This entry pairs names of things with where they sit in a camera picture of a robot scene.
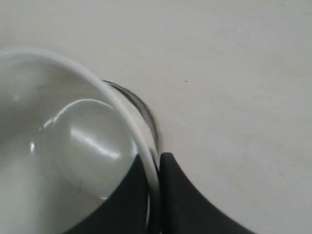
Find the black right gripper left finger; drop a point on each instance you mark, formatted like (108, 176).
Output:
(125, 211)

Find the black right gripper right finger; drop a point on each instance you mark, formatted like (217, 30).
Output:
(184, 210)

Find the white ceramic patterned bowl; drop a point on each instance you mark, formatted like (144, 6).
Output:
(66, 143)

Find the ribbed stainless steel bowl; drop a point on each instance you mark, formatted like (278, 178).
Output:
(143, 117)

